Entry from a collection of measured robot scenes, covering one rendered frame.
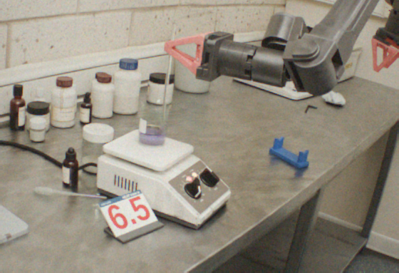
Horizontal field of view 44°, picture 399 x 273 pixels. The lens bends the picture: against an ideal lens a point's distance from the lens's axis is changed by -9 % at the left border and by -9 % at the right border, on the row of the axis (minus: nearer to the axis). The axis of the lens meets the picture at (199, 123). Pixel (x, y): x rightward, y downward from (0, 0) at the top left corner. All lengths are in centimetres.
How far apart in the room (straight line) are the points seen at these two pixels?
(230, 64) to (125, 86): 52
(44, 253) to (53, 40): 70
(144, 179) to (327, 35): 37
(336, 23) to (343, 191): 165
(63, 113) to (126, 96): 19
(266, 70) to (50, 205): 41
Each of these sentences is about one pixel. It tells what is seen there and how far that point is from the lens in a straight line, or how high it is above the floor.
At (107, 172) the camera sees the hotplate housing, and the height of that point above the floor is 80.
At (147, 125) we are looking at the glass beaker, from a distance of 89.
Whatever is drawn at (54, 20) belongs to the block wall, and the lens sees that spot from 133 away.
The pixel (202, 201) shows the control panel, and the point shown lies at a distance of 86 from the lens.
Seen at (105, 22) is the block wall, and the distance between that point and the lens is 146.
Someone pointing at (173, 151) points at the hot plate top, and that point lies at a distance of 90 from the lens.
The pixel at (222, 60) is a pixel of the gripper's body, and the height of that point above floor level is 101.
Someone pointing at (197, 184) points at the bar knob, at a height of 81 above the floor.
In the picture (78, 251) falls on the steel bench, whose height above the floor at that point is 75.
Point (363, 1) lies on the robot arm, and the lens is 87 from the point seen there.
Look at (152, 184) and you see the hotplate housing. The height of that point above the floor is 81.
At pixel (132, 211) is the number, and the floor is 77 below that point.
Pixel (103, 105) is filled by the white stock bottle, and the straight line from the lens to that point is 127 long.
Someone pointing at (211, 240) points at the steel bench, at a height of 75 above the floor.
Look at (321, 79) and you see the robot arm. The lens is 79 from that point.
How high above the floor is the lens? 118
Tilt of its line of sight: 19 degrees down
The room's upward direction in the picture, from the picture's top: 8 degrees clockwise
